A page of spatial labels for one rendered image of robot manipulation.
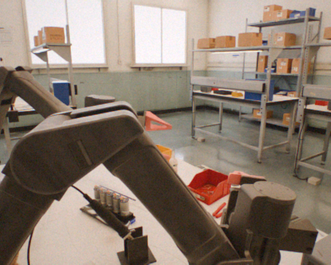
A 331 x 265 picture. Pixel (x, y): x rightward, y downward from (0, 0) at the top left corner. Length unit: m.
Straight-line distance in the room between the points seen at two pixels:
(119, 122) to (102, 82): 5.17
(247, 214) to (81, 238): 0.46
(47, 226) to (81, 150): 0.56
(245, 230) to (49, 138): 0.27
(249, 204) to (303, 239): 0.16
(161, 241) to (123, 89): 5.05
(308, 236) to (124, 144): 0.35
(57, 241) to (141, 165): 0.48
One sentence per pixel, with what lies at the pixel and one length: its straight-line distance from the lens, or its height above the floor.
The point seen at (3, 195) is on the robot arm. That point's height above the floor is 1.05.
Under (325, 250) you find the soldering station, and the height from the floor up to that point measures 0.85.
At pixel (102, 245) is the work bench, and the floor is 0.75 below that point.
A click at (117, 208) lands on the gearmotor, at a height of 0.78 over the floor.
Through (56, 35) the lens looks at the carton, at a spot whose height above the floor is 1.45.
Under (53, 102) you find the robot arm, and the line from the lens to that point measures 0.73.
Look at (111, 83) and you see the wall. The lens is 5.48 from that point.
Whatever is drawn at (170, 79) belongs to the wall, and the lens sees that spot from 6.16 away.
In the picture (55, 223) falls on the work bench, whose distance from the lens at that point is 0.79.
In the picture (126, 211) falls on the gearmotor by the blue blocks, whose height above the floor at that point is 0.78.
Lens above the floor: 1.17
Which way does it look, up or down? 15 degrees down
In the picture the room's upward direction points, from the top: straight up
